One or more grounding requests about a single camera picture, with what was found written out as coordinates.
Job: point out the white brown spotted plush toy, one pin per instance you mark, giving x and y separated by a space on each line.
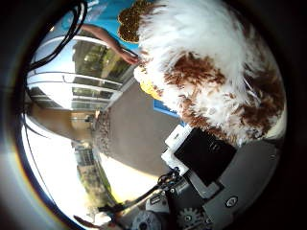
207 64

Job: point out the round blue table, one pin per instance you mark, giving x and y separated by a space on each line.
108 19

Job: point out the glass window wall frame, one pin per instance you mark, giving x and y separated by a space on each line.
89 80

